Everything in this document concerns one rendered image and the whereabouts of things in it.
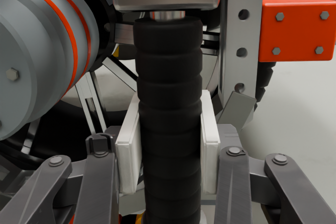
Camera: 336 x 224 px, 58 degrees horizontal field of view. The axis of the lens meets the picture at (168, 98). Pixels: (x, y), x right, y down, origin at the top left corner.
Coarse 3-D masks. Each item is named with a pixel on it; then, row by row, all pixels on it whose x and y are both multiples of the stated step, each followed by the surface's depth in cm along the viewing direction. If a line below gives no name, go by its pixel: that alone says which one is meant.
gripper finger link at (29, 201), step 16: (48, 160) 13; (64, 160) 13; (32, 176) 12; (48, 176) 12; (64, 176) 13; (16, 192) 11; (32, 192) 11; (48, 192) 11; (16, 208) 10; (32, 208) 10; (48, 208) 11; (64, 208) 13
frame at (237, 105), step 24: (240, 0) 34; (240, 24) 35; (240, 48) 41; (240, 72) 38; (216, 96) 44; (240, 96) 38; (216, 120) 40; (240, 120) 40; (0, 168) 49; (0, 192) 46; (120, 192) 45
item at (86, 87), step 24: (96, 0) 49; (120, 24) 46; (216, 24) 50; (216, 48) 47; (120, 72) 49; (216, 72) 46; (96, 96) 51; (48, 120) 65; (72, 120) 68; (96, 120) 54; (120, 120) 69; (0, 144) 53; (24, 144) 55; (48, 144) 58; (72, 144) 59
